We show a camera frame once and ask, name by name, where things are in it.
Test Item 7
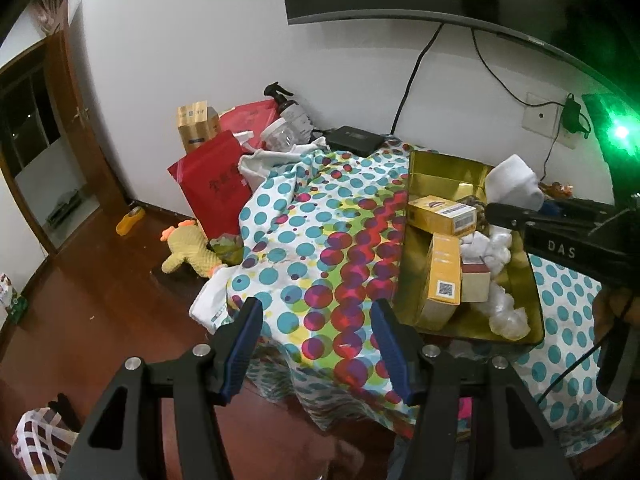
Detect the cardboard box brown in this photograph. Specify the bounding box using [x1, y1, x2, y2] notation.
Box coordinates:
[176, 101, 221, 154]

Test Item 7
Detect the red beige small box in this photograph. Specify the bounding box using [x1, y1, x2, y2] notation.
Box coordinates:
[461, 256, 491, 304]

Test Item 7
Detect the white sock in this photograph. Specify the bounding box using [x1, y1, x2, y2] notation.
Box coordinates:
[460, 231, 492, 259]
[485, 154, 544, 211]

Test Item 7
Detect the brown monkey figurine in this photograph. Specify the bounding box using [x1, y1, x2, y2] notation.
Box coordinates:
[538, 182, 573, 200]

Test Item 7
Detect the white wall socket plate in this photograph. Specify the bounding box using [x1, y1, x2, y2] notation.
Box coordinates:
[521, 92, 582, 150]

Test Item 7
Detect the clear plastic bag bundle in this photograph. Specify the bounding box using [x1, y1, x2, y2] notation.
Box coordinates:
[471, 224, 530, 341]

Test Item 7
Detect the orange box in tray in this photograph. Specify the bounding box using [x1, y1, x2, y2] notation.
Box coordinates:
[416, 234, 461, 332]

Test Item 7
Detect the yellow medicine box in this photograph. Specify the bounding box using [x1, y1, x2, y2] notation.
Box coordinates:
[407, 195, 477, 237]

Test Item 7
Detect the red paper bag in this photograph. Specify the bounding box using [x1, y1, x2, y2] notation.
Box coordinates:
[168, 100, 279, 240]

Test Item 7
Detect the yellow floor object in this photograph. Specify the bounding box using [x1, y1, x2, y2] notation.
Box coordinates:
[116, 206, 145, 237]

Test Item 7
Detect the black set-top box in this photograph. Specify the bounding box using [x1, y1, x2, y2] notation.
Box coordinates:
[324, 126, 385, 157]

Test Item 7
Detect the yellow plush duck toy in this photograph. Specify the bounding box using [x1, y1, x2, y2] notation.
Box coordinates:
[160, 220, 224, 278]

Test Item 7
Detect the polka dot bed cover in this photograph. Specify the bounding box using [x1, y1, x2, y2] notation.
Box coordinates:
[188, 136, 626, 458]

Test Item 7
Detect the clear plastic jar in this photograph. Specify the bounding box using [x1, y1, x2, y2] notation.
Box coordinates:
[259, 118, 306, 153]

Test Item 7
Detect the black power adapter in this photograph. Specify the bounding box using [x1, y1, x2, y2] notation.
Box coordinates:
[561, 93, 591, 139]

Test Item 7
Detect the wooden door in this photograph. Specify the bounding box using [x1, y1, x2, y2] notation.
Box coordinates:
[1, 29, 127, 255]

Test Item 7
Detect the black spray bottle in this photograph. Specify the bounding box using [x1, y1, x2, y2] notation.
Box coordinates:
[262, 81, 314, 143]

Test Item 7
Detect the black cable from socket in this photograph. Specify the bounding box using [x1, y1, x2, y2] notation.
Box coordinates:
[541, 129, 564, 183]

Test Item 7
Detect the checkered slipper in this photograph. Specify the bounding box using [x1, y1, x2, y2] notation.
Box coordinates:
[11, 393, 81, 480]

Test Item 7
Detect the gold rectangular tin tray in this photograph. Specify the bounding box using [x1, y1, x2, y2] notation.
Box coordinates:
[393, 151, 544, 348]

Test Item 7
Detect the black cable left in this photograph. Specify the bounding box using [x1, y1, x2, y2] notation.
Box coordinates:
[389, 22, 445, 137]

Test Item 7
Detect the white sock in tray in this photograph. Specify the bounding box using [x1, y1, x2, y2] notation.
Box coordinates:
[460, 231, 492, 259]

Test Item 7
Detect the yellow grey knitted ball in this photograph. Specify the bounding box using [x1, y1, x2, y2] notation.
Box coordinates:
[460, 195, 490, 236]

